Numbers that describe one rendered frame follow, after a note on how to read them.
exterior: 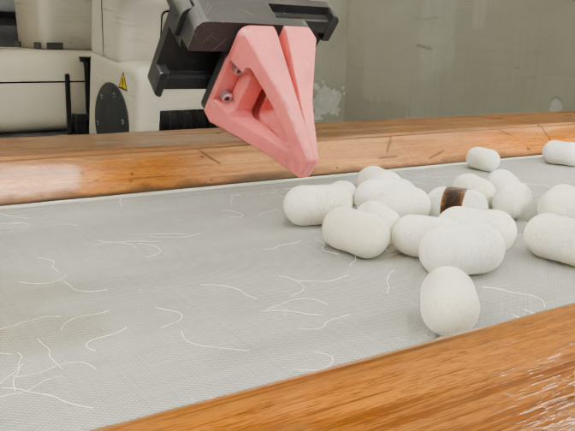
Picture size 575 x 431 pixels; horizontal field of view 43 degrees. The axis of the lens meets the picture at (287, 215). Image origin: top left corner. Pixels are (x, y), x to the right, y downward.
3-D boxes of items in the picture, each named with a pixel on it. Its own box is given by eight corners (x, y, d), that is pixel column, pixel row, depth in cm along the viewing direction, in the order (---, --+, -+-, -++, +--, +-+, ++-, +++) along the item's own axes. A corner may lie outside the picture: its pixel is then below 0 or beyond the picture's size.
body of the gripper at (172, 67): (346, 21, 43) (295, -57, 46) (186, 14, 38) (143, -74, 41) (302, 101, 48) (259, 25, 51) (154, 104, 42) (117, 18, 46)
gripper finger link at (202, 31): (373, 123, 38) (299, 3, 42) (252, 128, 34) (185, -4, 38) (319, 205, 42) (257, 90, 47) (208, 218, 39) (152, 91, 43)
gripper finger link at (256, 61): (409, 121, 39) (334, 5, 43) (296, 126, 35) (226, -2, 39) (352, 201, 44) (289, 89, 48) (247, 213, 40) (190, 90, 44)
